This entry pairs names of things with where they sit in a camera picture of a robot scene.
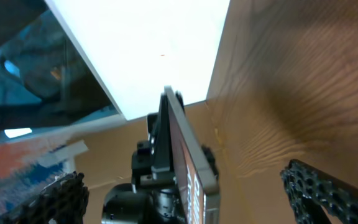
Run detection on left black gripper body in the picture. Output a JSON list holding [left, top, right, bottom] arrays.
[[131, 115, 175, 187]]

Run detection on Samsung Galaxy smartphone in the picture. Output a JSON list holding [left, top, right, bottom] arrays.
[[164, 86, 221, 224]]

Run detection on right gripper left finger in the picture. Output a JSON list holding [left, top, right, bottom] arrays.
[[0, 172, 90, 224]]

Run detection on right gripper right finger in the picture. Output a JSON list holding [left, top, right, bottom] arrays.
[[280, 159, 358, 224]]

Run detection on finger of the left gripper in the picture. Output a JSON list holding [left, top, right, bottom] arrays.
[[150, 94, 173, 180], [201, 145, 219, 180]]

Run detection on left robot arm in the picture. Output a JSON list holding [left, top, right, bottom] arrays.
[[101, 90, 221, 223]]

